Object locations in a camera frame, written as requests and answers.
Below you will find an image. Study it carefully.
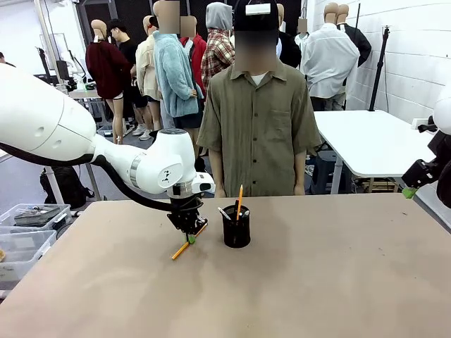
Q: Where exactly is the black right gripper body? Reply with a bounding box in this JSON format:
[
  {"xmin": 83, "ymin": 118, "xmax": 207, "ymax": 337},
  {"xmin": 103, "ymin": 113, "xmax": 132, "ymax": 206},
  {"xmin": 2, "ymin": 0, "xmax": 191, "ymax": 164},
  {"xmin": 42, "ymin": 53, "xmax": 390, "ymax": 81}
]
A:
[{"xmin": 401, "ymin": 158, "xmax": 440, "ymax": 189}]

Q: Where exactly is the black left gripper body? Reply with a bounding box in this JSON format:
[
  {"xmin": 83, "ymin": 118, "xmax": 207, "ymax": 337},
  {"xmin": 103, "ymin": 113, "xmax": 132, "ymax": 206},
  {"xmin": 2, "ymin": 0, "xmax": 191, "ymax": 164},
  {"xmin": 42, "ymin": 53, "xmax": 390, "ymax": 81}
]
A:
[{"xmin": 166, "ymin": 195, "xmax": 209, "ymax": 235}]

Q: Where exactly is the yellow pencil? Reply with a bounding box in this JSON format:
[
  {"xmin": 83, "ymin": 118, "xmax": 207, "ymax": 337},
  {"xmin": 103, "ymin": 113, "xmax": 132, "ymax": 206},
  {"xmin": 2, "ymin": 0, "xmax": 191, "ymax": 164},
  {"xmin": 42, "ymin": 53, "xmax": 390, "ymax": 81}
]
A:
[
  {"xmin": 235, "ymin": 184, "xmax": 245, "ymax": 221},
  {"xmin": 171, "ymin": 223, "xmax": 209, "ymax": 261}
]

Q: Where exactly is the person's right forearm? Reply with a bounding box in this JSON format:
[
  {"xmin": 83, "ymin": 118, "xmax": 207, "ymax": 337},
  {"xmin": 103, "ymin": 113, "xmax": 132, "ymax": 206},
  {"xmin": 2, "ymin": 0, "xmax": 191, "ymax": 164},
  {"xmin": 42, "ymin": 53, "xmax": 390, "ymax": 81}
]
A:
[{"xmin": 209, "ymin": 147, "xmax": 226, "ymax": 188}]

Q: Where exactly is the person's left forearm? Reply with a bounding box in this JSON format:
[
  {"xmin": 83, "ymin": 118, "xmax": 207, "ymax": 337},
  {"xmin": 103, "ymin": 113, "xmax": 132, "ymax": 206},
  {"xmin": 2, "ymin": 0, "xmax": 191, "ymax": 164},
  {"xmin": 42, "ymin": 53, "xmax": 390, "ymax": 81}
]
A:
[{"xmin": 293, "ymin": 147, "xmax": 307, "ymax": 187}]

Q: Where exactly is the black mesh pen holder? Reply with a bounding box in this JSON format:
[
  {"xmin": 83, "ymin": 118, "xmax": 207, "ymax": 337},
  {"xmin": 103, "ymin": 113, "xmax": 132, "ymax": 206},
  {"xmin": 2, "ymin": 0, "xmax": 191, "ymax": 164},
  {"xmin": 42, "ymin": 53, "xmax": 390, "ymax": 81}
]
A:
[{"xmin": 221, "ymin": 206, "xmax": 252, "ymax": 249}]

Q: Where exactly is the white side table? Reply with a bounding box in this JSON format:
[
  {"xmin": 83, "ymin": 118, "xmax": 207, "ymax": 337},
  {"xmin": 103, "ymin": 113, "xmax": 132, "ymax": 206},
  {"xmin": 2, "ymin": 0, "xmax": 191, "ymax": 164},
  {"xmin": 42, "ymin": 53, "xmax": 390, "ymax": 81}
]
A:
[{"xmin": 312, "ymin": 109, "xmax": 438, "ymax": 195}]

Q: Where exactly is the person in olive shirt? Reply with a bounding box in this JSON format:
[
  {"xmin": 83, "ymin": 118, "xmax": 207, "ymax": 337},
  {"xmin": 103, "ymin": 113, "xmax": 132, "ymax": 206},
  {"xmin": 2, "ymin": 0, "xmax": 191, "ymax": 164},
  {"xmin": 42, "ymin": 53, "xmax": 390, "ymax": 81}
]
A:
[{"xmin": 197, "ymin": 0, "xmax": 322, "ymax": 199}]

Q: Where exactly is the black light stand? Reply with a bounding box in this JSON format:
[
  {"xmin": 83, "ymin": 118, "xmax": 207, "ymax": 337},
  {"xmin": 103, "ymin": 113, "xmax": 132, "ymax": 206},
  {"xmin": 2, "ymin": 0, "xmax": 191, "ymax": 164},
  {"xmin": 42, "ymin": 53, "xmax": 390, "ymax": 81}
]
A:
[{"xmin": 368, "ymin": 24, "xmax": 393, "ymax": 113}]

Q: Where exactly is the black backpack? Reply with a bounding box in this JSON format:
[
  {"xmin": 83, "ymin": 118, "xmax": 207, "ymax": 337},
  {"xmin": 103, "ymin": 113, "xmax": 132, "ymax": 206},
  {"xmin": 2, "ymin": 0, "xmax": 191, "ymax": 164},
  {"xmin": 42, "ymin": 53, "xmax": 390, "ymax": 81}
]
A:
[{"xmin": 39, "ymin": 165, "xmax": 95, "ymax": 209}]

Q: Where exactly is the mannequin in blue fleece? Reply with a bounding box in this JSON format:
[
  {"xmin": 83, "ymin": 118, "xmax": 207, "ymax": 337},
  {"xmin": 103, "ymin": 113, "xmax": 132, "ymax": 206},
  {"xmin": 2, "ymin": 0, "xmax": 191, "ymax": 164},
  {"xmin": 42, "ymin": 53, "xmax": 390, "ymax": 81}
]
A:
[{"xmin": 152, "ymin": 0, "xmax": 206, "ymax": 142}]

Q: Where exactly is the mannequin in white shirt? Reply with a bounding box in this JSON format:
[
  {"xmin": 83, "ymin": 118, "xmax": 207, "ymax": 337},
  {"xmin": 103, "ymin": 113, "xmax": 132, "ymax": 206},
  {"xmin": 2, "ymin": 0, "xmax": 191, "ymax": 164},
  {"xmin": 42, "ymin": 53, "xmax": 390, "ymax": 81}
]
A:
[{"xmin": 302, "ymin": 1, "xmax": 361, "ymax": 112}]

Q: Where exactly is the clear box with dark contents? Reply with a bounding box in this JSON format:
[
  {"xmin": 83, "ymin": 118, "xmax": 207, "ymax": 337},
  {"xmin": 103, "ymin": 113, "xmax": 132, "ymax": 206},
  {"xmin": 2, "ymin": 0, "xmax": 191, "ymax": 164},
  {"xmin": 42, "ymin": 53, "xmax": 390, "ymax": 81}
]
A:
[{"xmin": 0, "ymin": 203, "xmax": 72, "ymax": 230}]

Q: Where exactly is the mannequin in black coat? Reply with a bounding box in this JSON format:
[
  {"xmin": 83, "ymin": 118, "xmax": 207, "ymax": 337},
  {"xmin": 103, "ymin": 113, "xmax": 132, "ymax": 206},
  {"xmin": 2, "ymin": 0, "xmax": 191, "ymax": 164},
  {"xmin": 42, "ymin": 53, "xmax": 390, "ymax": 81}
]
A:
[{"xmin": 336, "ymin": 4, "xmax": 373, "ymax": 68}]

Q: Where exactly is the mannequin in cream jacket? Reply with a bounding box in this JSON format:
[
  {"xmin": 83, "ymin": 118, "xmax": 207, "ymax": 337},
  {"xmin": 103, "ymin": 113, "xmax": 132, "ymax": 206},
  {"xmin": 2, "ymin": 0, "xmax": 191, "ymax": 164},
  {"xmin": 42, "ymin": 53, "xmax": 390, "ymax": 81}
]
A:
[{"xmin": 135, "ymin": 14, "xmax": 163, "ymax": 132}]

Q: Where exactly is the clear plastic storage box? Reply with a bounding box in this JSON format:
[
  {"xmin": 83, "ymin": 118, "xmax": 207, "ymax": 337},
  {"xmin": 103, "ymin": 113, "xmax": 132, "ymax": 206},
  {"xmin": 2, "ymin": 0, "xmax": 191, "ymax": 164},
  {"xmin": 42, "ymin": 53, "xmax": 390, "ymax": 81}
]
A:
[{"xmin": 0, "ymin": 227, "xmax": 57, "ymax": 284}]

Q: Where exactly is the mannequin in red jacket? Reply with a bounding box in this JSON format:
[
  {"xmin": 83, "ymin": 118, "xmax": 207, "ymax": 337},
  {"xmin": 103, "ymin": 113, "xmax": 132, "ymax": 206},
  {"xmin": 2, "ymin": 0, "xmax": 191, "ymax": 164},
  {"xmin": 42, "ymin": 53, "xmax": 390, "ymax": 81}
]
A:
[{"xmin": 179, "ymin": 14, "xmax": 209, "ymax": 99}]

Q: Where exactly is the mannequin in maroon shirt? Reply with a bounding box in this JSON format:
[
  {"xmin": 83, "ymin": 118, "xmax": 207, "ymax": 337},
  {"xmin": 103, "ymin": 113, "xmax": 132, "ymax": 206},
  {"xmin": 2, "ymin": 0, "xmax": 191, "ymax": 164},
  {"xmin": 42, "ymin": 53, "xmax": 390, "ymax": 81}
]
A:
[{"xmin": 85, "ymin": 19, "xmax": 133, "ymax": 145}]

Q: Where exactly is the standing person in black shirt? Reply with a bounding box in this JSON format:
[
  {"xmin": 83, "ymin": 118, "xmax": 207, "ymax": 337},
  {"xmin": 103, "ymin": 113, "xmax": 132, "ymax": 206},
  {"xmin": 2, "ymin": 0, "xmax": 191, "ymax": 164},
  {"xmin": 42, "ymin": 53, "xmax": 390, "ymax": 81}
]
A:
[{"xmin": 107, "ymin": 19, "xmax": 152, "ymax": 142}]

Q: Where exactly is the mannequin in plaid shirt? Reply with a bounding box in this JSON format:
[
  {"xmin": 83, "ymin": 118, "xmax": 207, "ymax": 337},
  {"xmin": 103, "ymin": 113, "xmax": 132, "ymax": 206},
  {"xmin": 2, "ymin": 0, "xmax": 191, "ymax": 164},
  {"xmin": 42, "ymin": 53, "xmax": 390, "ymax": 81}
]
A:
[{"xmin": 200, "ymin": 1, "xmax": 236, "ymax": 82}]

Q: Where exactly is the mannequin in black jacket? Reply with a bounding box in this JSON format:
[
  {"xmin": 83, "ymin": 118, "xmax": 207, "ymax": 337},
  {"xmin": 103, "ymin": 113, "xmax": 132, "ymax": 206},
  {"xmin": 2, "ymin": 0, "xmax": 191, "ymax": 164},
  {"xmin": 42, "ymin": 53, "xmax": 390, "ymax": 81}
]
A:
[{"xmin": 276, "ymin": 3, "xmax": 303, "ymax": 70}]

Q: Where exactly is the black tripod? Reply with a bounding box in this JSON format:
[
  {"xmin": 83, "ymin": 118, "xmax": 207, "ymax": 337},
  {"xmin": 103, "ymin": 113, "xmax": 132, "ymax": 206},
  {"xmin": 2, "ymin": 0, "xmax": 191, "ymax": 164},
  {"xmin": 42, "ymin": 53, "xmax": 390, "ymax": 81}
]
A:
[{"xmin": 36, "ymin": 47, "xmax": 54, "ymax": 77}]

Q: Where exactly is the black cap with white patch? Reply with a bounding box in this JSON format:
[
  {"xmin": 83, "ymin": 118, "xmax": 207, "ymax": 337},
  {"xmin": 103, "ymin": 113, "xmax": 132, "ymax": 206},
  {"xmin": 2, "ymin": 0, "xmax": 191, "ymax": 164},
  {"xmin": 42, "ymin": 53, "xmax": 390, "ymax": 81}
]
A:
[{"xmin": 232, "ymin": 0, "xmax": 280, "ymax": 33}]

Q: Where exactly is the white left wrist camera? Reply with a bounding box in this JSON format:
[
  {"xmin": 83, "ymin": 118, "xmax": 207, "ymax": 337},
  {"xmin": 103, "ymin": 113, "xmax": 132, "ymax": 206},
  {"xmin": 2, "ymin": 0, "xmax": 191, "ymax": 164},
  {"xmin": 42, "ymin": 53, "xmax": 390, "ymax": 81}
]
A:
[{"xmin": 192, "ymin": 173, "xmax": 216, "ymax": 194}]

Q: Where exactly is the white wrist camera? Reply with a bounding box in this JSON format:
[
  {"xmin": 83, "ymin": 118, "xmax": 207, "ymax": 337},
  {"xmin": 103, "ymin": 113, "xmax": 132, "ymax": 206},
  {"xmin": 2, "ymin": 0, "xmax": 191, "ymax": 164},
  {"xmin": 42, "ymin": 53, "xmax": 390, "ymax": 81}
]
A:
[
  {"xmin": 412, "ymin": 115, "xmax": 440, "ymax": 134},
  {"xmin": 192, "ymin": 173, "xmax": 216, "ymax": 194}
]

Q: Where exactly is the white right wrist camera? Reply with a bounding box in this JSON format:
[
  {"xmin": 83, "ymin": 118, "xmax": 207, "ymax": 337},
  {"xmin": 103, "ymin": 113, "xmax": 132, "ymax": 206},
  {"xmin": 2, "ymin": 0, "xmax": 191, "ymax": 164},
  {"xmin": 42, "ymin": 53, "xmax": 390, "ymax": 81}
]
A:
[{"xmin": 412, "ymin": 115, "xmax": 440, "ymax": 134}]

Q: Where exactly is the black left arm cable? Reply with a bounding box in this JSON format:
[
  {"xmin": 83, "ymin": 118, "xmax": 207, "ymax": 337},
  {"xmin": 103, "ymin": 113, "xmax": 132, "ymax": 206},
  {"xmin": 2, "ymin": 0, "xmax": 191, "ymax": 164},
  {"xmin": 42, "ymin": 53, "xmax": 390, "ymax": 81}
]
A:
[{"xmin": 87, "ymin": 154, "xmax": 177, "ymax": 213}]

